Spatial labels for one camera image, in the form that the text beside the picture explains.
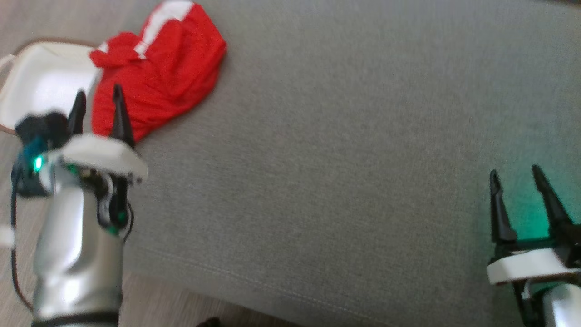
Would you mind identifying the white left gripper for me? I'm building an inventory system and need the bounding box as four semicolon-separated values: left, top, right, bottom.
45;84;148;184

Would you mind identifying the white laundry basket brown rim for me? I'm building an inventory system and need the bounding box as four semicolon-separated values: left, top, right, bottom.
0;38;104;136

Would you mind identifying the red shorts white side stripe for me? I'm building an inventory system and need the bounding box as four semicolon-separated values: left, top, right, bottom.
89;0;227;142

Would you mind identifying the large grey sofa seat cushion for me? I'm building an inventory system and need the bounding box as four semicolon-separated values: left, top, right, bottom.
89;0;581;327

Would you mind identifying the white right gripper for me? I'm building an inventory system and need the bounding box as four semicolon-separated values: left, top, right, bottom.
487;165;581;285

